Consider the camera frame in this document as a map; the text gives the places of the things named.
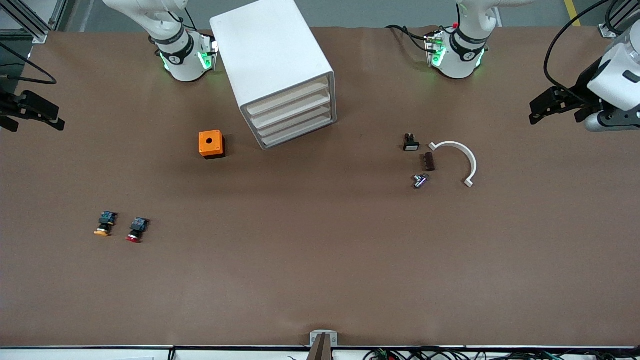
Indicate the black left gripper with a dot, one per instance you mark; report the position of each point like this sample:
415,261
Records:
583,89

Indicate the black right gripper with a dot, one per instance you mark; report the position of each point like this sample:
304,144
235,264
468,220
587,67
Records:
6,106

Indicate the white sliding drawer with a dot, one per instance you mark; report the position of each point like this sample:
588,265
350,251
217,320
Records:
298,131
292,108
295,119
287,97

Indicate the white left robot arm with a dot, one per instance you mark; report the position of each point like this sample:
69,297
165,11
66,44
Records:
457,62

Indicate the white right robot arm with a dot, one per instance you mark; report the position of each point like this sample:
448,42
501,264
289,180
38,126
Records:
182,65

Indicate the yellow push button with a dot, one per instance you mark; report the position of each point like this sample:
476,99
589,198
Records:
105,222

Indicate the red push button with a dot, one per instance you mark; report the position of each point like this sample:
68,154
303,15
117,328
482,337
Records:
136,229

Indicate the white drawer cabinet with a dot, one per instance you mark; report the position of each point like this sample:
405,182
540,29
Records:
270,55

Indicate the brown terminal block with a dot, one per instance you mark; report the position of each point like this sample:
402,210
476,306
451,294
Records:
428,162

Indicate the orange box with hole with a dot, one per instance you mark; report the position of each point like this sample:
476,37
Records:
210,143

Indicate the brown table cover mat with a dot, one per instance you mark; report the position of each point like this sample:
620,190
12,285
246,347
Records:
320,260

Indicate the aluminium frame post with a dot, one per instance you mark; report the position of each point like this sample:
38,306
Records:
30,22
612,27

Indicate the white curved plastic bracket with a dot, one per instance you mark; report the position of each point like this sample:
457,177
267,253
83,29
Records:
472,162

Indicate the black white rectangular switch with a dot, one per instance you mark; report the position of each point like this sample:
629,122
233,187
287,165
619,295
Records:
411,145

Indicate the silver key switch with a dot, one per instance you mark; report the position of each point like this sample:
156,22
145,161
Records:
420,181

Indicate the grey metal table bracket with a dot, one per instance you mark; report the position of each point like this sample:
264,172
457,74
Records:
323,339

